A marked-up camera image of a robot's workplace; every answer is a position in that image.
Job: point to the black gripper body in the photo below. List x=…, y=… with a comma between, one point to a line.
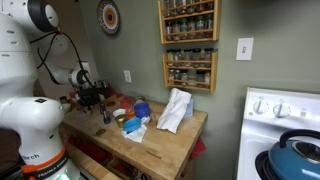
x=89, y=94

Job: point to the stainless steel shaker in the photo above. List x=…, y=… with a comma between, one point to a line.
x=105, y=84

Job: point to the blue plastic cup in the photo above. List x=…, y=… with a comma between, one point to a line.
x=142, y=110

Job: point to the white crumpled napkin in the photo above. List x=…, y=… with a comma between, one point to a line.
x=136, y=136

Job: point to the wooden butcher block cart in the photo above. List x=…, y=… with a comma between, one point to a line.
x=160, y=146

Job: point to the white crumpled cloth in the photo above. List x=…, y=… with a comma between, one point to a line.
x=173, y=110

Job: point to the glass spice jar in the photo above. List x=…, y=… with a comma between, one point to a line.
x=207, y=79
x=190, y=6
x=184, y=77
x=208, y=22
x=196, y=57
x=199, y=5
x=176, y=30
x=168, y=31
x=181, y=6
x=209, y=4
x=200, y=78
x=200, y=26
x=184, y=29
x=177, y=77
x=208, y=57
x=173, y=7
x=171, y=76
x=191, y=28
x=178, y=57
x=170, y=57
x=187, y=57
x=166, y=8

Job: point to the light blue box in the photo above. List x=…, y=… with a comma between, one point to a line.
x=190, y=108

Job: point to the red cloth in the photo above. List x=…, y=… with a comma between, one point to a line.
x=198, y=148

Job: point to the wooden spice rack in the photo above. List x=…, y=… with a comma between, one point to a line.
x=213, y=76
x=216, y=20

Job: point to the white stove knob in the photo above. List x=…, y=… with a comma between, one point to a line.
x=281, y=109
x=260, y=106

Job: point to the white kitchen stove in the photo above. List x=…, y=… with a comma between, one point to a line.
x=260, y=133

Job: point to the black stove burner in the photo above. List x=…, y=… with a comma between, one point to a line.
x=261, y=165

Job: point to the blue kettle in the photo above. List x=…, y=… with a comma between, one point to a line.
x=290, y=166

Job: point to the white wall outlet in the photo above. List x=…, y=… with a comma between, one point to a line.
x=127, y=76

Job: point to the decorative round wall plate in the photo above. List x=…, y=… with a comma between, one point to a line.
x=108, y=16

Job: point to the white light switch plate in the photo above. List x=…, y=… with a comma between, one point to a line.
x=244, y=49

